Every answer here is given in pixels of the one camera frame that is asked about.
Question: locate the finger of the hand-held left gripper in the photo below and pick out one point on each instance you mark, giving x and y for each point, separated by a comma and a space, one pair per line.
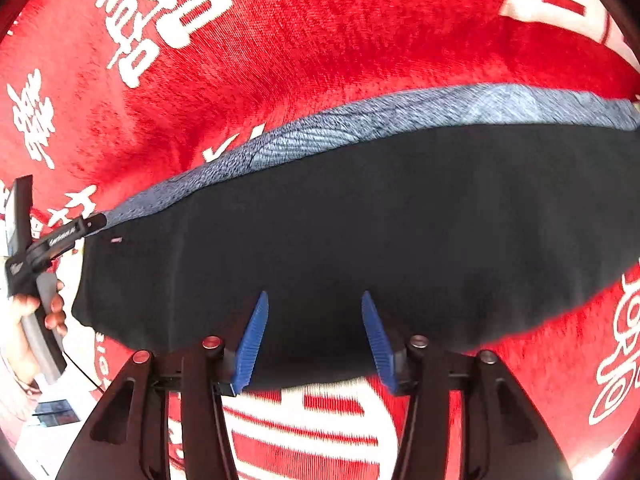
75, 227

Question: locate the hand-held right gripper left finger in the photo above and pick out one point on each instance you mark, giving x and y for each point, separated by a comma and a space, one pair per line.
254, 341

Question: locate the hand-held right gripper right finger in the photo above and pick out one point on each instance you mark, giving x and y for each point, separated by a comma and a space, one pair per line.
376, 341

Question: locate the black pants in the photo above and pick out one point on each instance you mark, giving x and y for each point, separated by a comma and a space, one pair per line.
340, 255

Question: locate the person's left forearm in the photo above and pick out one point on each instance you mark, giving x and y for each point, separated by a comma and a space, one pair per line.
12, 400

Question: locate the person's left hand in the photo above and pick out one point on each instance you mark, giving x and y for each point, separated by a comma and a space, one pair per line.
35, 327

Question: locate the red printed blanket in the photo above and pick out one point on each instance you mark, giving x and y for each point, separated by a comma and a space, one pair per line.
280, 45

